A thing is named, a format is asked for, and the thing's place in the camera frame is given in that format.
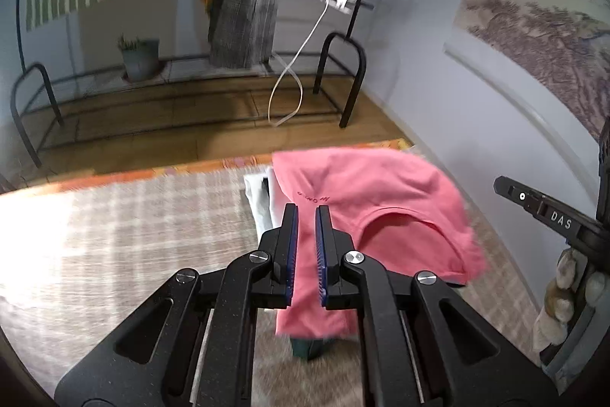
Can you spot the person's right hand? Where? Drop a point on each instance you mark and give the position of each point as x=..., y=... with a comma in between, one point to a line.
x=560, y=292

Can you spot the dark green folded cloth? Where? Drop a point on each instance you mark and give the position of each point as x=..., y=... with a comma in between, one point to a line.
x=309, y=349

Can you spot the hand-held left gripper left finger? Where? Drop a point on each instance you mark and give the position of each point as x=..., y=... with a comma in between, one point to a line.
x=289, y=254

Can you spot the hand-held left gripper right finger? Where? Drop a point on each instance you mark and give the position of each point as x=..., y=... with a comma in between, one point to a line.
x=322, y=259

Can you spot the potted plant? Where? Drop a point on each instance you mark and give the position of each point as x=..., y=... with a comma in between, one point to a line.
x=140, y=61

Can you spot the black metal rack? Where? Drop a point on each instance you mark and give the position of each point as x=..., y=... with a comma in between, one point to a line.
x=353, y=97

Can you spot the grey plaid blanket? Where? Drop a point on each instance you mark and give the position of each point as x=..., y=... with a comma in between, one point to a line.
x=143, y=221

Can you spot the landscape wall poster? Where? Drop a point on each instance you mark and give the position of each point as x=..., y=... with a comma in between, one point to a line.
x=533, y=6

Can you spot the pink t-shirt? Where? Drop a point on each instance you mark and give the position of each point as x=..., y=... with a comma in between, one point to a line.
x=381, y=187

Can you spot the white folded cloth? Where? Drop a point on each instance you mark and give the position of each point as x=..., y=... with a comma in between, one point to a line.
x=259, y=206

